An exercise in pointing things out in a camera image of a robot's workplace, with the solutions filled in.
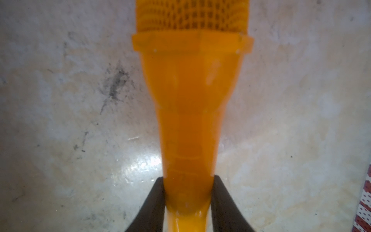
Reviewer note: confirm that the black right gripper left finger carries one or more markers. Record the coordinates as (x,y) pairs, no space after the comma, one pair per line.
(150,217)

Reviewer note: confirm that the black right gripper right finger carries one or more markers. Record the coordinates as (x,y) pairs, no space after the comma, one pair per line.
(226,217)

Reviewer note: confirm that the orange toy microphone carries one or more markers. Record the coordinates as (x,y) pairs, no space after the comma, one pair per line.
(191,54)

